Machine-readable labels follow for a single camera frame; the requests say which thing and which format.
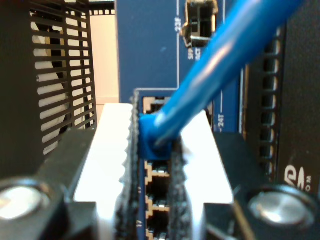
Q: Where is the blue network cable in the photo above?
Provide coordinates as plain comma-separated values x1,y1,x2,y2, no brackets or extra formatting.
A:
138,0,302,161

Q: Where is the black slotted metal panel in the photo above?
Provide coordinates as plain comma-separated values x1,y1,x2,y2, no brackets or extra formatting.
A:
0,0,98,180

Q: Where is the black rack server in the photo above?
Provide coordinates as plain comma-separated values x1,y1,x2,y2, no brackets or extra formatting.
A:
239,0,320,196

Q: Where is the blue network switch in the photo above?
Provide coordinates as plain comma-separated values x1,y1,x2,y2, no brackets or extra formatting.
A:
114,0,248,240

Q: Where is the black rack frame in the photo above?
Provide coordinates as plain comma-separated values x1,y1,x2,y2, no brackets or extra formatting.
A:
88,8,117,16

